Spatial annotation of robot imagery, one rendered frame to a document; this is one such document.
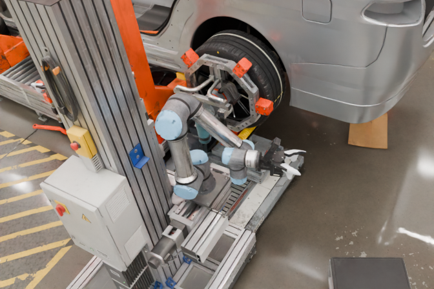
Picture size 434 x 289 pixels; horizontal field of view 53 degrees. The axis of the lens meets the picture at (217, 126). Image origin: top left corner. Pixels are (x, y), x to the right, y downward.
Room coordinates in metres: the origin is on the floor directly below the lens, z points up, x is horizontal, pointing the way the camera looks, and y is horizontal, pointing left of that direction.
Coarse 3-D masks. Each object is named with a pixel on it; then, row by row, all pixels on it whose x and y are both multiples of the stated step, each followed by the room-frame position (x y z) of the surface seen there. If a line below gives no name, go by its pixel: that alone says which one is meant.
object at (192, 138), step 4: (192, 124) 2.55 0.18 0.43; (192, 128) 2.50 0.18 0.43; (188, 132) 2.51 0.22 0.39; (192, 132) 2.51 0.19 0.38; (196, 132) 2.49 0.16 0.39; (188, 136) 2.45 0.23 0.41; (192, 136) 2.44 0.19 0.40; (196, 136) 2.44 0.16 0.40; (188, 140) 2.41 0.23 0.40; (192, 140) 2.40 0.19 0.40; (196, 140) 2.39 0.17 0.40; (188, 144) 2.36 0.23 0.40; (192, 144) 2.35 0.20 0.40; (196, 144) 2.37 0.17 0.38; (200, 144) 2.40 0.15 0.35; (204, 144) 2.57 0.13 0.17; (192, 148) 2.34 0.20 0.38; (196, 148) 2.36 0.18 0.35; (200, 148) 2.39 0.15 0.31; (204, 148) 2.58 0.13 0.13
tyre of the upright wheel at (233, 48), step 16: (224, 32) 2.55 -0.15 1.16; (240, 32) 2.48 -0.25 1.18; (208, 48) 2.41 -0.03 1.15; (224, 48) 2.33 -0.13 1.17; (240, 48) 2.32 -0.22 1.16; (256, 48) 2.34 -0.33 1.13; (256, 64) 2.23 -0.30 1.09; (272, 64) 2.28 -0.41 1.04; (256, 80) 2.18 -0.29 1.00; (272, 80) 2.21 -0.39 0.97; (272, 96) 2.16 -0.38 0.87
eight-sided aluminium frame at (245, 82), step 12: (204, 60) 2.33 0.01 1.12; (216, 60) 2.32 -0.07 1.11; (228, 60) 2.28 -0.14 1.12; (192, 72) 2.41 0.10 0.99; (192, 84) 2.48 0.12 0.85; (240, 84) 2.16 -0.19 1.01; (252, 84) 2.16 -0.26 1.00; (252, 96) 2.11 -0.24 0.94; (252, 108) 2.12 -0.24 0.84; (228, 120) 2.31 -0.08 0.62; (252, 120) 2.12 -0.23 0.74
